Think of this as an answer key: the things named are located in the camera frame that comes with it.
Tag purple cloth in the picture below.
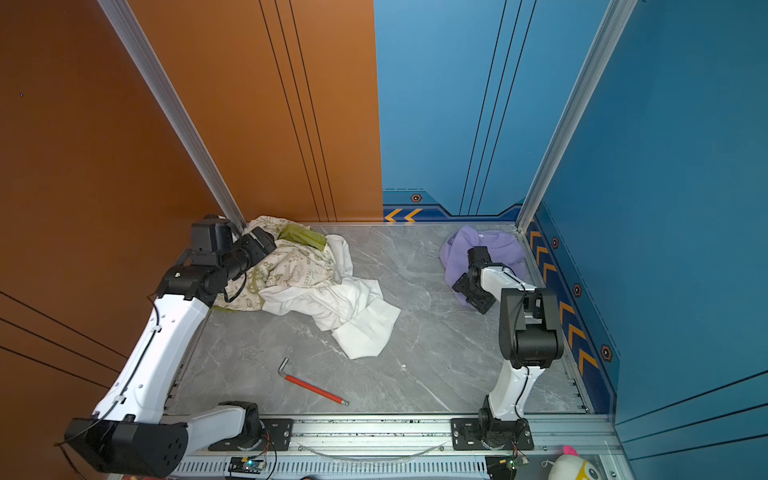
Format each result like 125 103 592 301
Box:
439 226 534 312

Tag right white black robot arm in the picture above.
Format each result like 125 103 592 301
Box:
451 247 565 451

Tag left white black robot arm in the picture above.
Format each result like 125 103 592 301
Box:
58 216 276 478

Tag cream green patterned cloth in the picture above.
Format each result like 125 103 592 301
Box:
214 216 337 311

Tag olive green cloth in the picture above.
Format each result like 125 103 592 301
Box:
278 224 327 251

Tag white cloth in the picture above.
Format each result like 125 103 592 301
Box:
259 234 401 360

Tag right green circuit board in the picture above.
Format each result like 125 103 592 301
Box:
485 456 523 480

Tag green circuit board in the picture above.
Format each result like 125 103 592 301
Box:
485 456 523 480
227 456 268 476

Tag white plush toy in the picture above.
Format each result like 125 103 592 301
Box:
547 445 605 480

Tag left green circuit board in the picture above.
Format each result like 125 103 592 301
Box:
227 456 268 476

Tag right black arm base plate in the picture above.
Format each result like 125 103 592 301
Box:
450 417 535 452

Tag red handled hex key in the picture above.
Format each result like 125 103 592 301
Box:
278 357 349 406

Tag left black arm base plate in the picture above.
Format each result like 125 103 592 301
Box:
207 418 294 452

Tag aluminium front rail frame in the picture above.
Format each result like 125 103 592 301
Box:
170 414 633 479

